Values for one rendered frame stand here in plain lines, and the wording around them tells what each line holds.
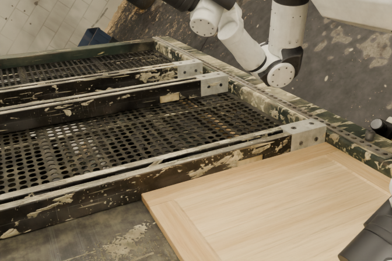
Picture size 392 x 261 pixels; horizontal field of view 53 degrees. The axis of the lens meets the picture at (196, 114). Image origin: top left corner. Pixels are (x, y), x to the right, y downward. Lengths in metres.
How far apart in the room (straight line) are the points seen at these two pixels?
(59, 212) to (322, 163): 0.66
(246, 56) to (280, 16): 0.13
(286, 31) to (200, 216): 0.50
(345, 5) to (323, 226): 0.44
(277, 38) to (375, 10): 0.33
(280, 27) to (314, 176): 0.39
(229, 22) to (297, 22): 0.17
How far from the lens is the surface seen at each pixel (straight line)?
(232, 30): 1.01
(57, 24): 6.02
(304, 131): 1.14
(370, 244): 0.48
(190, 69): 1.76
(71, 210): 0.92
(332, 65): 2.61
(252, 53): 1.04
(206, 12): 0.93
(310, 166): 1.08
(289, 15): 1.02
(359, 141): 1.16
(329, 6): 0.87
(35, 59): 2.20
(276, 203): 0.93
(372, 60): 2.49
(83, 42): 5.45
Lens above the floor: 1.84
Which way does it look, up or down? 34 degrees down
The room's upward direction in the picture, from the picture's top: 58 degrees counter-clockwise
